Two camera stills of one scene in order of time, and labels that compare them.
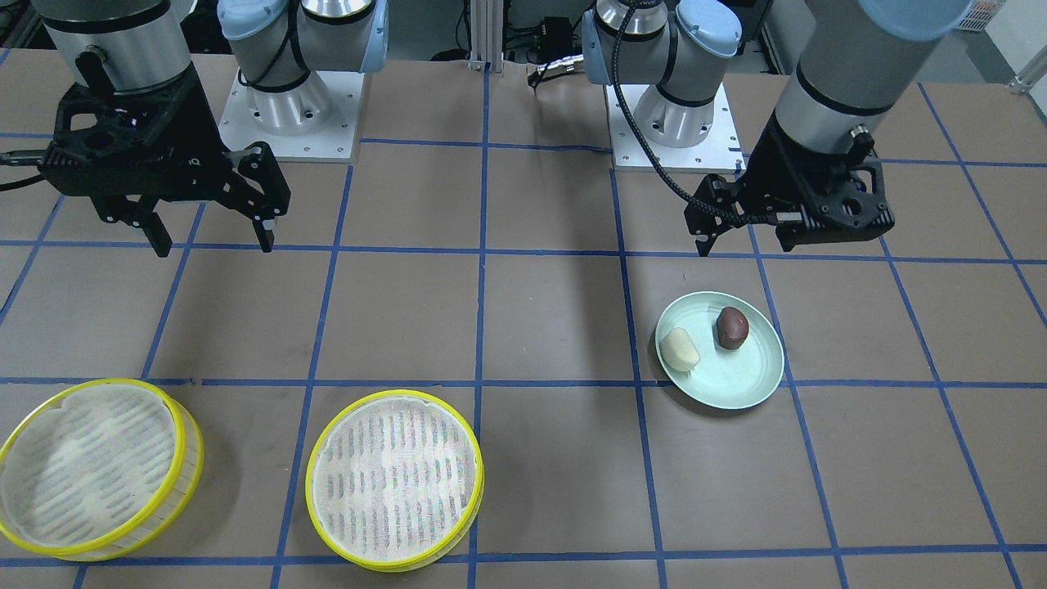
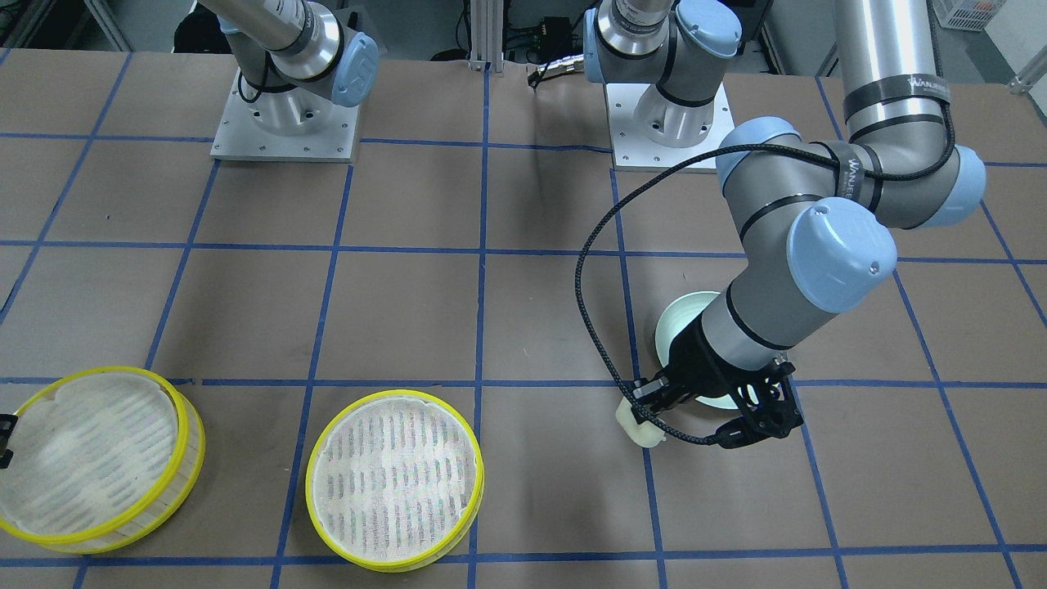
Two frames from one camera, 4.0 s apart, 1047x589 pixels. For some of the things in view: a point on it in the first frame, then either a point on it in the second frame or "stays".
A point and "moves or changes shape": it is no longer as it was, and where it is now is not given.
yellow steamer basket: x=98 y=469 stays
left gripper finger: x=795 y=235 -> x=770 y=405
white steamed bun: x=679 y=350 moves or changes shape
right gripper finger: x=119 y=208 -> x=7 y=423
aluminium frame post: x=487 y=30 stays
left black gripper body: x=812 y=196 -> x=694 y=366
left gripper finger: x=705 y=226 -> x=653 y=395
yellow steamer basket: x=394 y=478 stays
